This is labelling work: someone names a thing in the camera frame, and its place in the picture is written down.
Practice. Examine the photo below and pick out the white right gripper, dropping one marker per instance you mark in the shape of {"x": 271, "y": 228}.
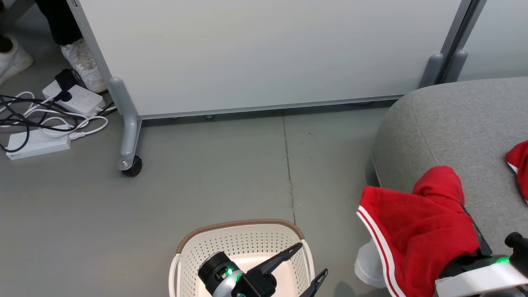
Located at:
{"x": 478, "y": 280}

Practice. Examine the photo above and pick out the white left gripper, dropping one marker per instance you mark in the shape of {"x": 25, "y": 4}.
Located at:
{"x": 220, "y": 272}

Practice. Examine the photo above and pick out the red white striped garment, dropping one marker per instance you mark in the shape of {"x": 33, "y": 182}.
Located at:
{"x": 420, "y": 231}

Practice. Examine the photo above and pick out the plain red shorts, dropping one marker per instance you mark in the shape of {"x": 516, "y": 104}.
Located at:
{"x": 520, "y": 165}

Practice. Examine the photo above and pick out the cream perforated laundry basket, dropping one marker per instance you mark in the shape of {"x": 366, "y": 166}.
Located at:
{"x": 247, "y": 239}

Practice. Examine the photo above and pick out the grey fabric sofa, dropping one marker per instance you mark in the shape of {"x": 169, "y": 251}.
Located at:
{"x": 453, "y": 123}

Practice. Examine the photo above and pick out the short grey partition foot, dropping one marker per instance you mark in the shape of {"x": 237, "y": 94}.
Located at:
{"x": 456, "y": 66}
{"x": 433, "y": 70}

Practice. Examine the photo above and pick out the narrow white partition panel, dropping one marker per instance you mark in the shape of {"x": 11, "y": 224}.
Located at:
{"x": 501, "y": 37}

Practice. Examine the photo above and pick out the large white partition panel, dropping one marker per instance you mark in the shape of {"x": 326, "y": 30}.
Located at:
{"x": 268, "y": 53}

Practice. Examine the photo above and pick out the grey partition leg with caster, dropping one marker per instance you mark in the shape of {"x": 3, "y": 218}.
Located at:
{"x": 130, "y": 123}

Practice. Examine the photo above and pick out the white power strip with sockets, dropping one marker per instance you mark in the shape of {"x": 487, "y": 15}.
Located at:
{"x": 84, "y": 101}

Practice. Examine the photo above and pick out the flat white power brick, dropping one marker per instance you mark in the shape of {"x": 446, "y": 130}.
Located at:
{"x": 39, "y": 144}

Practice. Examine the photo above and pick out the black plug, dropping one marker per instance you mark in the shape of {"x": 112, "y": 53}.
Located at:
{"x": 64, "y": 97}

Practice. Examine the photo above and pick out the white sneaker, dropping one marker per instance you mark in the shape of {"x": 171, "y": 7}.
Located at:
{"x": 84, "y": 66}
{"x": 12, "y": 60}

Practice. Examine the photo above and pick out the black power adapter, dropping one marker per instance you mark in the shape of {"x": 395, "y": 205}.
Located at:
{"x": 65, "y": 79}

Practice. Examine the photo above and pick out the black trouser leg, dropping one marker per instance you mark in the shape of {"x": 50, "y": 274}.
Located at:
{"x": 60, "y": 20}

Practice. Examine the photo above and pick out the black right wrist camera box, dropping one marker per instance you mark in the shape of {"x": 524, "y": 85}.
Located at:
{"x": 517, "y": 245}

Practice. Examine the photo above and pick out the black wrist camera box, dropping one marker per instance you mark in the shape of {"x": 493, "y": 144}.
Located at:
{"x": 258, "y": 284}
{"x": 517, "y": 245}

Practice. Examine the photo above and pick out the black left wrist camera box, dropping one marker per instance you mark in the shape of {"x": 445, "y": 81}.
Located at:
{"x": 258, "y": 284}

